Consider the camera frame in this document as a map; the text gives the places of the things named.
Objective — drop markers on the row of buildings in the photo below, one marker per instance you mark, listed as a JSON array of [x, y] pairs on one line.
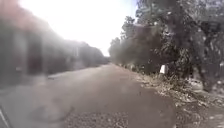
[[36, 53]]

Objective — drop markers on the small white sign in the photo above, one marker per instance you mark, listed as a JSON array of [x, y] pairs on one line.
[[162, 69]]

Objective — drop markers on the leaf-littered verge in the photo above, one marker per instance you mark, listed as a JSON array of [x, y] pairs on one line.
[[186, 100]]

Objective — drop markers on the row of trees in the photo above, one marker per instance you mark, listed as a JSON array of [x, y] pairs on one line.
[[173, 40]]

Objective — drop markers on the grey-brown dirt road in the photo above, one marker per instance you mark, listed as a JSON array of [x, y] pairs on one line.
[[106, 90]]

